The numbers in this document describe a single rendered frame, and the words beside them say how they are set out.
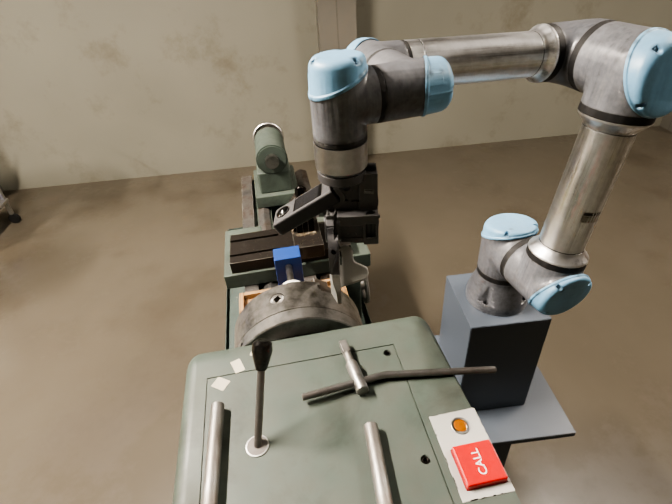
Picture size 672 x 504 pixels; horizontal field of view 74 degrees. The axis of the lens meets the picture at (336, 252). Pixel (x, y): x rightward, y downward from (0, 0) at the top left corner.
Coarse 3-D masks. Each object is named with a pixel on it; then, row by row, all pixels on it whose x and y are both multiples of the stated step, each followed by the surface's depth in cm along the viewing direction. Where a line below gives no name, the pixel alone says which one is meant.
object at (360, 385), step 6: (342, 342) 82; (342, 348) 81; (348, 348) 81; (348, 354) 80; (348, 360) 79; (354, 360) 78; (348, 366) 78; (354, 366) 77; (348, 372) 78; (354, 372) 76; (360, 372) 76; (354, 378) 75; (360, 378) 75; (354, 384) 75; (360, 384) 74; (366, 384) 75; (360, 390) 74; (366, 390) 74
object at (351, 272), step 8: (344, 248) 68; (344, 256) 68; (352, 256) 68; (344, 264) 68; (352, 264) 68; (360, 264) 68; (344, 272) 68; (352, 272) 68; (360, 272) 68; (368, 272) 68; (336, 280) 67; (344, 280) 68; (352, 280) 68; (360, 280) 68; (336, 288) 68; (336, 296) 69
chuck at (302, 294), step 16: (272, 288) 102; (288, 288) 101; (304, 288) 101; (256, 304) 101; (288, 304) 97; (304, 304) 96; (320, 304) 97; (336, 304) 100; (352, 304) 107; (240, 320) 103; (256, 320) 97; (240, 336) 99
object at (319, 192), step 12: (312, 192) 68; (324, 192) 65; (288, 204) 70; (300, 204) 67; (312, 204) 66; (324, 204) 66; (276, 216) 69; (288, 216) 67; (300, 216) 67; (312, 216) 67; (276, 228) 69; (288, 228) 68
